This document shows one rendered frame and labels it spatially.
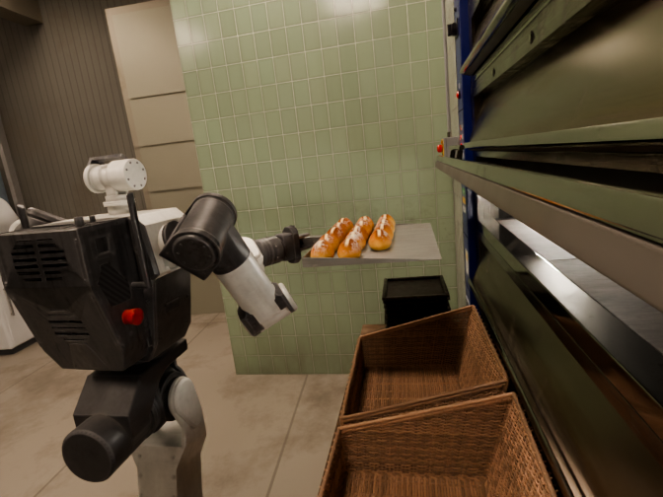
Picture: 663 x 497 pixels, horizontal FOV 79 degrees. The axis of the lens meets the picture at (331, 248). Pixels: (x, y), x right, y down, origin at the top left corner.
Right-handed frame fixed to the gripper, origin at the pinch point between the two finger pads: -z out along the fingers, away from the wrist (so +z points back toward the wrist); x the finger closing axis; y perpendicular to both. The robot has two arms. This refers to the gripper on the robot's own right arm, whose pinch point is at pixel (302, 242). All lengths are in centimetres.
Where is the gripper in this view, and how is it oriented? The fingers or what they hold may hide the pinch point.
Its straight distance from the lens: 135.0
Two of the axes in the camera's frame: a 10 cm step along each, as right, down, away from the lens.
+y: -7.0, -0.7, 7.2
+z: -7.1, 2.2, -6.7
